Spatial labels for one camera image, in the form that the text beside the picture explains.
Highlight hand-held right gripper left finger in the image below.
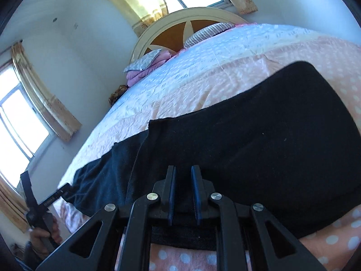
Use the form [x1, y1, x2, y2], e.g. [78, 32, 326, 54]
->
[35, 165, 177, 271]

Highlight person's left hand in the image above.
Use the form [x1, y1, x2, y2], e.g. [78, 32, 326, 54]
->
[30, 214, 62, 258]

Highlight pink blue polka dot bedspread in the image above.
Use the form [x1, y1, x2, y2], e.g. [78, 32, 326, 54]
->
[56, 23, 361, 271]

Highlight grey floral pillow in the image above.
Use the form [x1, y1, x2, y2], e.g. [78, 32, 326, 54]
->
[123, 49, 162, 73]

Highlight black pants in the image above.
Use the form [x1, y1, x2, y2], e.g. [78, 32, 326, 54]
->
[72, 61, 361, 252]

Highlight striped pillow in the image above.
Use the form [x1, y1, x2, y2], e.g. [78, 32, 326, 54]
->
[183, 23, 236, 48]

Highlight side window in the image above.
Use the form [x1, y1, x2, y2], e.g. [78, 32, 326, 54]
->
[0, 59, 55, 188]

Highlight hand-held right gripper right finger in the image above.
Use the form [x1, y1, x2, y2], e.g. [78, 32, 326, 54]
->
[190, 165, 328, 271]

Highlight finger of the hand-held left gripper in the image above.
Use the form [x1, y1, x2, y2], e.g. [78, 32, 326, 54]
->
[20, 171, 38, 208]
[38, 183, 73, 208]

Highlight cream wooden arched headboard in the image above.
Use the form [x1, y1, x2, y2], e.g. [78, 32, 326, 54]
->
[130, 6, 249, 65]

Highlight folded pink blanket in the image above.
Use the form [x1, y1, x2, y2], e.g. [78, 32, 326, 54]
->
[126, 51, 177, 87]

